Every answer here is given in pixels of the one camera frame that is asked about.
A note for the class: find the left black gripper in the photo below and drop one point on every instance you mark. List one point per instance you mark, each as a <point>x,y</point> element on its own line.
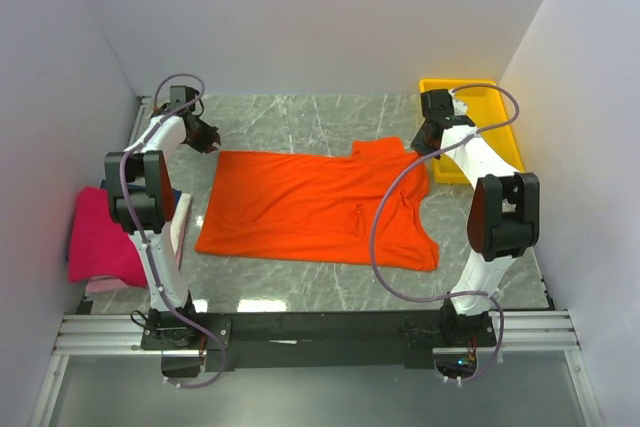
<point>211,137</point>

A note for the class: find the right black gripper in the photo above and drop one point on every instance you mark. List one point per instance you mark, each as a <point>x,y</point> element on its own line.
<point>418,145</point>

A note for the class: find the orange t shirt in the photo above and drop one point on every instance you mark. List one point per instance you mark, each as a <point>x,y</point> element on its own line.
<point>314,208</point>

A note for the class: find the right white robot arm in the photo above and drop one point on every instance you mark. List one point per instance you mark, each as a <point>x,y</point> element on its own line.
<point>504,217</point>

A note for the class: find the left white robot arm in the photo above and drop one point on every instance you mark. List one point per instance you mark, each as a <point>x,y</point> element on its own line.
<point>140,197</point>

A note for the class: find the folded navy t shirt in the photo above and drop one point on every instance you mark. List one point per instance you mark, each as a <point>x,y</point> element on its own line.
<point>175,193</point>

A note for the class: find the folded magenta t shirt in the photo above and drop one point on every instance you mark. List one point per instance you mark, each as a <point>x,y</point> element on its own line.
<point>98,246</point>

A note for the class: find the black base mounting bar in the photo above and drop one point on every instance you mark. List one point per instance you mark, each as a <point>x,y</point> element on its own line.
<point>319,339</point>

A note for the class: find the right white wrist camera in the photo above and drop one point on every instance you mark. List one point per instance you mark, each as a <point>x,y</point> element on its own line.
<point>460,108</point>

